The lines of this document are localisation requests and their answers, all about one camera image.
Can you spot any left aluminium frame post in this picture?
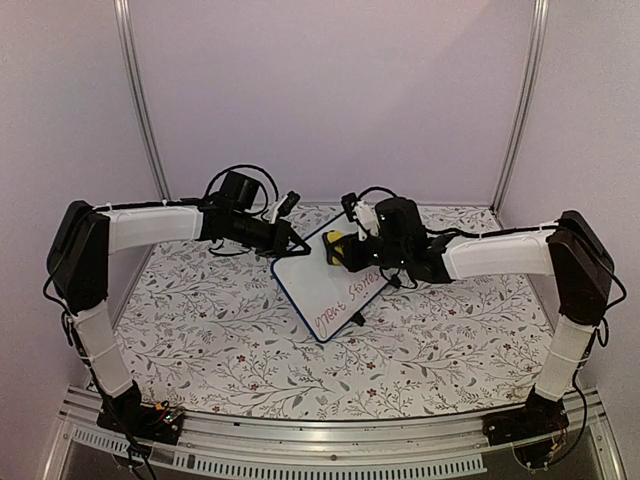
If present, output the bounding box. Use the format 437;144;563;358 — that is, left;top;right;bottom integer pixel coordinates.
113;0;171;199

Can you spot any aluminium frame post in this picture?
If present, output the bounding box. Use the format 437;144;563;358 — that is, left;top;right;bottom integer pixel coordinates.
113;0;171;199
491;0;549;216

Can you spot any left black cable loop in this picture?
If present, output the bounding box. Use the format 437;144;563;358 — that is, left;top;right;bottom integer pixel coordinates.
204;163;280;214

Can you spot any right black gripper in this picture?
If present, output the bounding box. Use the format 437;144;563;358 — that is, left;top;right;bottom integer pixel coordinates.
327;233;408;274

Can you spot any floral patterned table mat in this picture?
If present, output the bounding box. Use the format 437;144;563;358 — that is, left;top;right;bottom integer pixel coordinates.
94;202;571;421

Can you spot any front aluminium rail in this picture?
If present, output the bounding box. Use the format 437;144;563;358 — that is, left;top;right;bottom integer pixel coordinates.
43;387;630;479

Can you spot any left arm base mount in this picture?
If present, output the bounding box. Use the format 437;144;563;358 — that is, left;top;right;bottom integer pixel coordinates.
97;400;185;445

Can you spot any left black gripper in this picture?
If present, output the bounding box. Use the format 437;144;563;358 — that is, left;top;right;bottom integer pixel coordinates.
231;212;312;260

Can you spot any right black cable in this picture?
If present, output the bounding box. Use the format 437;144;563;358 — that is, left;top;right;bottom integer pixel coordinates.
554;229;629;349

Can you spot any small blue-framed whiteboard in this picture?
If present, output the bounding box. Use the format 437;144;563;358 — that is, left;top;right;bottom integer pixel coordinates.
271;213;387;343

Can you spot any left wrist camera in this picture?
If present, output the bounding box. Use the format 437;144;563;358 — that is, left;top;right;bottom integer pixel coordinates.
267;191;301;224

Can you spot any yellow black eraser sponge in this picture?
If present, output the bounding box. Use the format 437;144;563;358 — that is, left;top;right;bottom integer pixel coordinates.
321;230;343;245

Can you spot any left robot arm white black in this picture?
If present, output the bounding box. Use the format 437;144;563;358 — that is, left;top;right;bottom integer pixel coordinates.
42;198;311;434

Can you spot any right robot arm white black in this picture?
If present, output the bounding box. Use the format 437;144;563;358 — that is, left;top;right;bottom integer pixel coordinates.
321;202;625;436

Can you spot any wire whiteboard stand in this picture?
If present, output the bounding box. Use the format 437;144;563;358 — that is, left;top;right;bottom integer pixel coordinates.
347;273;402;327

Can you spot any right aluminium frame post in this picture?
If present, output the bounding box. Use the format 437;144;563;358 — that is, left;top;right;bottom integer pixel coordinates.
491;0;549;216

